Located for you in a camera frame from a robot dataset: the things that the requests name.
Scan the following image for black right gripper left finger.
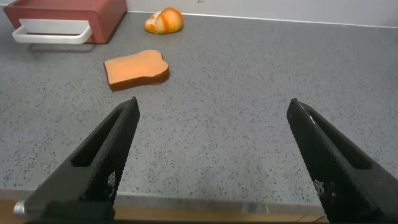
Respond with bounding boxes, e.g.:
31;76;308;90
14;96;141;224

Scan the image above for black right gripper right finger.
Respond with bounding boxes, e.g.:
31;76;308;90
286;98;398;224

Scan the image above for red drawer with white handle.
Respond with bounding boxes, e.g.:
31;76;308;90
3;8;106;45

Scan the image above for red drawer cabinet shell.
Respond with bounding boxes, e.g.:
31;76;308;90
2;0;128;44

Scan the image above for toast bread slice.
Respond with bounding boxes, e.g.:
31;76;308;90
103;49;170;92

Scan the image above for orange striped bagel bread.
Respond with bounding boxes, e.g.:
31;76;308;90
144;6;185;35

